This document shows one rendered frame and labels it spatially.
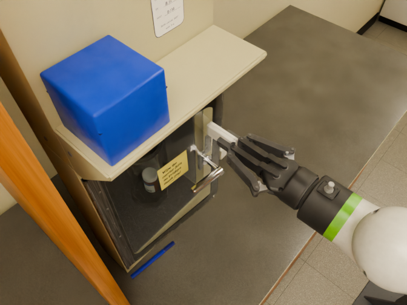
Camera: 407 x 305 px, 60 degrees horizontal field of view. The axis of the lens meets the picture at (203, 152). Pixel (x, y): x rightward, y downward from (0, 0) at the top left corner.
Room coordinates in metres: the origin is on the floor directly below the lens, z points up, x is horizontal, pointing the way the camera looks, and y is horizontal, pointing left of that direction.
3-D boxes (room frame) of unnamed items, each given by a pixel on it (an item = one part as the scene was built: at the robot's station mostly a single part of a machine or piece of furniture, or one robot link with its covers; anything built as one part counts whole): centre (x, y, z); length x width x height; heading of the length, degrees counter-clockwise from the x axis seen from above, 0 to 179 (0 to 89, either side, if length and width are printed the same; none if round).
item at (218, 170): (0.43, 0.00, 1.20); 0.10 x 0.05 x 0.03; 133
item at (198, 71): (0.38, 0.05, 1.46); 0.32 x 0.12 x 0.10; 138
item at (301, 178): (0.35, -0.15, 1.31); 0.09 x 0.08 x 0.07; 48
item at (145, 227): (0.41, 0.07, 1.19); 0.30 x 0.01 x 0.40; 133
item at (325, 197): (0.30, -0.21, 1.31); 0.09 x 0.06 x 0.12; 138
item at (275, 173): (0.39, -0.10, 1.31); 0.11 x 0.01 x 0.04; 50
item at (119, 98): (0.31, 0.11, 1.56); 0.10 x 0.10 x 0.09; 48
